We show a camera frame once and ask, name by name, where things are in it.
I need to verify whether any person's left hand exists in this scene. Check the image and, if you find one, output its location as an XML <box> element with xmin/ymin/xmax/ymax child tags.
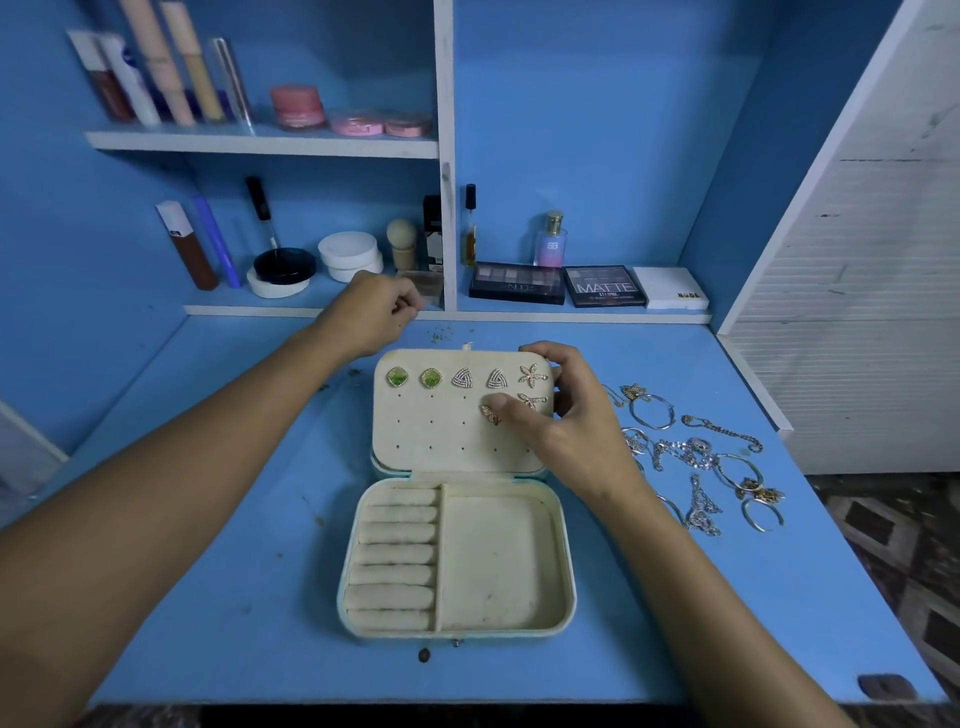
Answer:
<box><xmin>312</xmin><ymin>271</ymin><xmax>426</xmax><ymax>362</ymax></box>

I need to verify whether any person's right hand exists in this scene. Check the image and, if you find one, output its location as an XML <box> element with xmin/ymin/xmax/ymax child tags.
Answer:
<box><xmin>480</xmin><ymin>342</ymin><xmax>644</xmax><ymax>512</ymax></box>

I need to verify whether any pile of silver bracelets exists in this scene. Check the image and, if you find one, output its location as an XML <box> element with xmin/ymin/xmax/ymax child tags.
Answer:
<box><xmin>607</xmin><ymin>382</ymin><xmax>785</xmax><ymax>537</ymax></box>

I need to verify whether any cream jewellery box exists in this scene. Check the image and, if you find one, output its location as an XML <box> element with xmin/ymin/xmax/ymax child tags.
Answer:
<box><xmin>337</xmin><ymin>349</ymin><xmax>579</xmax><ymax>642</ymax></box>

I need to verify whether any person's left forearm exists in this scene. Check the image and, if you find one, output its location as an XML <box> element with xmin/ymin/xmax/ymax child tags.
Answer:
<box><xmin>0</xmin><ymin>330</ymin><xmax>362</xmax><ymax>728</ymax></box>

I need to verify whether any person's right forearm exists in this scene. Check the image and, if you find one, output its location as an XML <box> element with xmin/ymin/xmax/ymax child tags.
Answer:
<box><xmin>592</xmin><ymin>477</ymin><xmax>857</xmax><ymax>728</ymax></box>

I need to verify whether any white flat box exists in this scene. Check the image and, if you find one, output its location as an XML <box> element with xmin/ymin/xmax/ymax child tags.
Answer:
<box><xmin>633</xmin><ymin>267</ymin><xmax>711</xmax><ymax>315</ymax></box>

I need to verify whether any white round cream jar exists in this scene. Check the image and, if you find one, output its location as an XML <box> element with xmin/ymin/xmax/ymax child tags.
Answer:
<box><xmin>316</xmin><ymin>229</ymin><xmax>386</xmax><ymax>284</ymax></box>

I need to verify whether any square brown powder compact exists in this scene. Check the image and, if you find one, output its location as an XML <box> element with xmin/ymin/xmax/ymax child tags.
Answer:
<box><xmin>402</xmin><ymin>267</ymin><xmax>446</xmax><ymax>299</ymax></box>

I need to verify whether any beige makeup sponge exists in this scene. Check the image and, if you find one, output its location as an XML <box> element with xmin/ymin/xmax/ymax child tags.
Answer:
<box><xmin>387</xmin><ymin>217</ymin><xmax>420</xmax><ymax>273</ymax></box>

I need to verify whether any white bowl black inside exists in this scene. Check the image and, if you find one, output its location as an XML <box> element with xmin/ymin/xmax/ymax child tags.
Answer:
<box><xmin>246</xmin><ymin>247</ymin><xmax>318</xmax><ymax>300</ymax></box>

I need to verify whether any black cosmetic bottle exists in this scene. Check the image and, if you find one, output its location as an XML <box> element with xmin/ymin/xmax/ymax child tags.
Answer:
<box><xmin>423</xmin><ymin>195</ymin><xmax>446</xmax><ymax>272</ymax></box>

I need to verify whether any thin dark cosmetic bottle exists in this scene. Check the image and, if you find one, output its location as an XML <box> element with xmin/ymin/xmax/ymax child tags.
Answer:
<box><xmin>462</xmin><ymin>183</ymin><xmax>480</xmax><ymax>269</ymax></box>

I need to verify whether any black lettered eyeshadow palette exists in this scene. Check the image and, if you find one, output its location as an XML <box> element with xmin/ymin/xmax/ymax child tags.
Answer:
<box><xmin>564</xmin><ymin>265</ymin><xmax>648</xmax><ymax>309</ymax></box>

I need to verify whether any black makeup brush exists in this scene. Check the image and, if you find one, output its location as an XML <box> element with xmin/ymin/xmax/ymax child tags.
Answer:
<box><xmin>246</xmin><ymin>175</ymin><xmax>282</xmax><ymax>257</ymax></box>

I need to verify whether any dark eyeshadow palette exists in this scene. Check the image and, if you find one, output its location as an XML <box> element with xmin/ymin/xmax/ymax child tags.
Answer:
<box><xmin>469</xmin><ymin>262</ymin><xmax>569</xmax><ymax>306</ymax></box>

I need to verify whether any blue cosmetic tube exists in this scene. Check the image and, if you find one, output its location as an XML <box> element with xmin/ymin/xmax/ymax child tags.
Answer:
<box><xmin>192</xmin><ymin>195</ymin><xmax>245</xmax><ymax>290</ymax></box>

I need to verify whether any small pink perfume bottle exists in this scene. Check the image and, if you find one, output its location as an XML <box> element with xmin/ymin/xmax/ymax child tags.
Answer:
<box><xmin>535</xmin><ymin>211</ymin><xmax>570</xmax><ymax>270</ymax></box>

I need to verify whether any brown lipstick tube white cap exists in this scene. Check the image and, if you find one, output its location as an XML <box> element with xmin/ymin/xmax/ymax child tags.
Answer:
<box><xmin>156</xmin><ymin>199</ymin><xmax>222</xmax><ymax>293</ymax></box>

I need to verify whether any pink round jar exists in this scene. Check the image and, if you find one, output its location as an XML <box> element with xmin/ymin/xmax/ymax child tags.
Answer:
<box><xmin>270</xmin><ymin>85</ymin><xmax>327</xmax><ymax>131</ymax></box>

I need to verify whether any white shelf unit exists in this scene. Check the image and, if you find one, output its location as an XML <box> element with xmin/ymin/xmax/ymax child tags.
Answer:
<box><xmin>85</xmin><ymin>0</ymin><xmax>711</xmax><ymax>327</ymax></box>

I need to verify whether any short beige cosmetic tube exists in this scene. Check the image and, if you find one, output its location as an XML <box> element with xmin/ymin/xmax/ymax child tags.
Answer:
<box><xmin>159</xmin><ymin>0</ymin><xmax>227</xmax><ymax>125</ymax></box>

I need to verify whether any white slatted cabinet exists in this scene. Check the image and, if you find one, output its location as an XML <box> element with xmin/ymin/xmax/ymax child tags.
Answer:
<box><xmin>717</xmin><ymin>0</ymin><xmax>960</xmax><ymax>476</ymax></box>

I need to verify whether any white tube blue label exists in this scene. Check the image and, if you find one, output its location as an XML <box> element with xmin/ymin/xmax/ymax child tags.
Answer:
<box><xmin>100</xmin><ymin>33</ymin><xmax>162</xmax><ymax>129</ymax></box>

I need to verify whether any tall beige cosmetic tube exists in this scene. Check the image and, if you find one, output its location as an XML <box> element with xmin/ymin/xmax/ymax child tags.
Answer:
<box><xmin>120</xmin><ymin>0</ymin><xmax>198</xmax><ymax>128</ymax></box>

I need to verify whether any white framed marbled panel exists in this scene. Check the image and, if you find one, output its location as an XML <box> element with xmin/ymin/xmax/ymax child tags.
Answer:
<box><xmin>0</xmin><ymin>397</ymin><xmax>69</xmax><ymax>504</ymax></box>

